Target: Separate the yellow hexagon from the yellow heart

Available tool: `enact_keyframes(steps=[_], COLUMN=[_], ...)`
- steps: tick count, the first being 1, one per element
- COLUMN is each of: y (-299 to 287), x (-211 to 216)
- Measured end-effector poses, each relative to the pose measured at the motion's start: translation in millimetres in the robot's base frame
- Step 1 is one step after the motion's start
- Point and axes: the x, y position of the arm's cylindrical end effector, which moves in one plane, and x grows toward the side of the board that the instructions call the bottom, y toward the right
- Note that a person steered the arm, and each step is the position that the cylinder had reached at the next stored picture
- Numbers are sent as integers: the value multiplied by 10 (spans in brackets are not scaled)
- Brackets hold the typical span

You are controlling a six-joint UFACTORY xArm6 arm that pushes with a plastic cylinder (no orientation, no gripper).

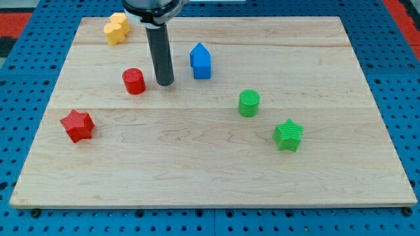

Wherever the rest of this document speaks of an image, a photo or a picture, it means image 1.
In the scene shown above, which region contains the yellow hexagon block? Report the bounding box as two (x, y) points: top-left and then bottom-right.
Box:
(109, 12), (131, 35)

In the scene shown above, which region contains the red star block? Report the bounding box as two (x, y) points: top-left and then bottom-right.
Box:
(60, 109), (95, 143)

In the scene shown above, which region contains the green star block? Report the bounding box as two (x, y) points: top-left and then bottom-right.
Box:
(272, 119), (305, 152)

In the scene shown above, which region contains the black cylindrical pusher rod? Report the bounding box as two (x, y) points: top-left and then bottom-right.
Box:
(146, 25), (175, 86)

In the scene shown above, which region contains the green cylinder block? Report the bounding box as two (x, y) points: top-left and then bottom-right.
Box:
(238, 89), (261, 117)

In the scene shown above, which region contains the blue house-shaped block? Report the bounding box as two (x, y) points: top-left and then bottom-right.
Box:
(190, 43), (211, 79)

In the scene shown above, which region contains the yellow heart block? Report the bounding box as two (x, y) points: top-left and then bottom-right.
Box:
(103, 22), (125, 46)

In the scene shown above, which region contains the light wooden board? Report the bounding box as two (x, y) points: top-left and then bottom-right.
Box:
(10, 16), (417, 209)

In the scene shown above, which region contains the red cylinder block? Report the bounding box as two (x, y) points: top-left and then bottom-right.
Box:
(122, 68), (146, 95)

